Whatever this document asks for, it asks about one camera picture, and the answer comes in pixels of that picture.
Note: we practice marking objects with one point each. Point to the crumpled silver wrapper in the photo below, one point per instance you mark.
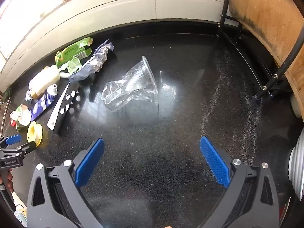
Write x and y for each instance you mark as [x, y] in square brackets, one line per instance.
[29, 96]

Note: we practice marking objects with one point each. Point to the small green box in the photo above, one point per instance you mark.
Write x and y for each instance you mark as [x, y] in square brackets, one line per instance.
[74, 65]

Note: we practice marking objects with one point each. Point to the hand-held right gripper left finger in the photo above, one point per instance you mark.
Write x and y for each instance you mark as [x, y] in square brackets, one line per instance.
[89, 163]

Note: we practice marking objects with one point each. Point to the white funnel-shaped cap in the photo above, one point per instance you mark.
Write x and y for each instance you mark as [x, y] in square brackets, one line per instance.
[52, 90]

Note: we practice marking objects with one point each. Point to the dark green cloth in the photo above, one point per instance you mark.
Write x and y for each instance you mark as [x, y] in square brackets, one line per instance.
[6, 92]

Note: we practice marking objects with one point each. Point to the wooden cutting board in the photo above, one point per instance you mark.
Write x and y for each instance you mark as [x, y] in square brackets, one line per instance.
[261, 11]

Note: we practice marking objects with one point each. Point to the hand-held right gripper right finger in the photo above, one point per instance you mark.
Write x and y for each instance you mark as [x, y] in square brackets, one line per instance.
[215, 161]

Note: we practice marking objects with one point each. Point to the green white wrapper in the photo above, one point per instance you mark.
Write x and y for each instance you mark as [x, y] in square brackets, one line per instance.
[21, 117]

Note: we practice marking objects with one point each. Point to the green toy car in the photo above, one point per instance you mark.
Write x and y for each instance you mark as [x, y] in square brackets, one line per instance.
[68, 52]

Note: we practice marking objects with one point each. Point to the yellow sponge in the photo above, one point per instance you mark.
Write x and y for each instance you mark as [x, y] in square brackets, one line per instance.
[45, 80]

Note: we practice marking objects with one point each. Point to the white plastic tube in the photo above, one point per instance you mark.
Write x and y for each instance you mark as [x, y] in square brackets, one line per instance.
[63, 75]

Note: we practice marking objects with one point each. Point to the yellow tape spool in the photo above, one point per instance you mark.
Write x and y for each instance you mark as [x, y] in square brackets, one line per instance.
[30, 133]

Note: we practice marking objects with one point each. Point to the blue white tube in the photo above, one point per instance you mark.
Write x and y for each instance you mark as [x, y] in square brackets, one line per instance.
[40, 106]

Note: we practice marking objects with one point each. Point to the stainless steel sink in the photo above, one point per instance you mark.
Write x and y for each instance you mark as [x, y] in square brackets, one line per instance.
[5, 114]

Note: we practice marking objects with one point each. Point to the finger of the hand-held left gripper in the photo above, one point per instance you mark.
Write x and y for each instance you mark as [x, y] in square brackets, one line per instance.
[13, 139]
[28, 147]

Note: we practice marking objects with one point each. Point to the white round container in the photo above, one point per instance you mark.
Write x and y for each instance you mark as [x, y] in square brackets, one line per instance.
[297, 106]

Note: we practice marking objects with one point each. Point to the crumpled blue paper wrapper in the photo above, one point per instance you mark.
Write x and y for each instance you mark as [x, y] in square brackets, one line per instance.
[95, 61]

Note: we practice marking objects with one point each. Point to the person's left hand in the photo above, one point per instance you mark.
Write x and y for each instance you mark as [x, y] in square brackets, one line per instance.
[9, 179]

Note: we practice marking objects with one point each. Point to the crushed clear plastic cup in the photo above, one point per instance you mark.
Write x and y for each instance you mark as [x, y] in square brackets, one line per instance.
[133, 83]

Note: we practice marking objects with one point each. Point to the white ribbed disc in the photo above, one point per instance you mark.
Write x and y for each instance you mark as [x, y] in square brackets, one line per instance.
[298, 161]

